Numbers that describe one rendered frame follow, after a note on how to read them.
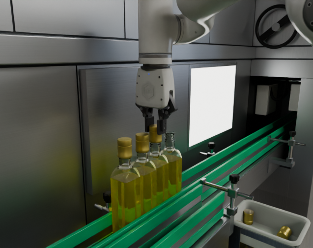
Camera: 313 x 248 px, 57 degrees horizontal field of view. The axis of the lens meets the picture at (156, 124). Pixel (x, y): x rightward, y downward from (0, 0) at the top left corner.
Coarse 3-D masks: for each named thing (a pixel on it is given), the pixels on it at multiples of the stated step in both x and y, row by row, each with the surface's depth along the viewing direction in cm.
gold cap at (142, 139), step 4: (140, 132) 73; (144, 132) 73; (136, 136) 71; (140, 136) 70; (144, 136) 70; (148, 136) 71; (136, 140) 71; (140, 140) 70; (144, 140) 70; (148, 140) 72; (136, 144) 71; (140, 144) 71; (144, 144) 71; (148, 144) 72; (136, 148) 72; (140, 148) 71; (144, 148) 71; (148, 148) 72; (140, 152) 71; (144, 152) 71
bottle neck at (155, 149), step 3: (150, 144) 77; (153, 144) 76; (156, 144) 76; (159, 144) 76; (150, 147) 77; (153, 147) 76; (156, 147) 76; (159, 147) 77; (150, 150) 77; (153, 150) 76; (156, 150) 76; (159, 150) 77; (150, 153) 77; (153, 153) 77; (156, 153) 77; (159, 153) 77
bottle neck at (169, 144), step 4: (168, 132) 82; (172, 132) 81; (168, 136) 80; (172, 136) 80; (168, 140) 80; (172, 140) 80; (168, 144) 80; (172, 144) 81; (168, 148) 81; (172, 148) 81
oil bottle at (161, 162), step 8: (152, 160) 76; (160, 160) 76; (160, 168) 76; (168, 168) 79; (160, 176) 77; (168, 176) 80; (160, 184) 77; (168, 184) 80; (160, 192) 78; (160, 200) 78
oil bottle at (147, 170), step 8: (136, 160) 73; (144, 168) 71; (152, 168) 73; (144, 176) 71; (152, 176) 73; (144, 184) 71; (152, 184) 74; (144, 192) 72; (152, 192) 74; (144, 200) 72; (152, 200) 75; (144, 208) 73; (152, 208) 75
